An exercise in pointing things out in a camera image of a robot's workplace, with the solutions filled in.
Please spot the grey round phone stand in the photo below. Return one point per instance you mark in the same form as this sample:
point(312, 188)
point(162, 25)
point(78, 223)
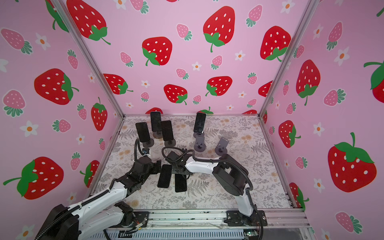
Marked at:
point(148, 144)

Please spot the grey stand right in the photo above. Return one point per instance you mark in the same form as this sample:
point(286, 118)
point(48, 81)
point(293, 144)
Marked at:
point(221, 147)

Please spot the aluminium corner post right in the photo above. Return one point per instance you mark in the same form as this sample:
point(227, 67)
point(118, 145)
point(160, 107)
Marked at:
point(296, 38)

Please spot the green edged black phone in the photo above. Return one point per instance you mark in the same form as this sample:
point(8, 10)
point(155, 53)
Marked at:
point(199, 123)

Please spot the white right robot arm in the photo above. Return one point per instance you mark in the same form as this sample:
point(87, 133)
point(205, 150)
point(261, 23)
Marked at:
point(230, 174)

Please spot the silver edged black phone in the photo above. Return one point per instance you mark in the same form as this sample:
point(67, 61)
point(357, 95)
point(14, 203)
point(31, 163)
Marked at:
point(180, 183)

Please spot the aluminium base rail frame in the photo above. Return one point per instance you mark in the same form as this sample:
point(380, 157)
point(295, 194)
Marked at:
point(278, 224)

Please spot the aluminium corner post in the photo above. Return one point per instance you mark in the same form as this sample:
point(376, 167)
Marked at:
point(86, 23)
point(296, 38)

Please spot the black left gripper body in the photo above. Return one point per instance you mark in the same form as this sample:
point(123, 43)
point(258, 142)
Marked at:
point(155, 168)

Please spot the aluminium corner post left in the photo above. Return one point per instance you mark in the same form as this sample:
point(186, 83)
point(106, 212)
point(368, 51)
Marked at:
point(86, 23)

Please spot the purple edged black phone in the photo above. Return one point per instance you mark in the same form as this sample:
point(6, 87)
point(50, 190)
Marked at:
point(165, 176)

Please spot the grey stand far centre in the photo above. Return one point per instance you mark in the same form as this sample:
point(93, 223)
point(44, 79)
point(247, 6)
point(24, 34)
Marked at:
point(198, 135)

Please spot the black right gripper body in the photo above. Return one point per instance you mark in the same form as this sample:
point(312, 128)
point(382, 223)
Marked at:
point(175, 168)

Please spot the wooden base phone stand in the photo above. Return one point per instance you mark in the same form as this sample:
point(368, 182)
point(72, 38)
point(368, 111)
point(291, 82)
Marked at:
point(158, 135)

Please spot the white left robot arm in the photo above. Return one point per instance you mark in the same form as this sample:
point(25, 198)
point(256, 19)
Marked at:
point(101, 211)

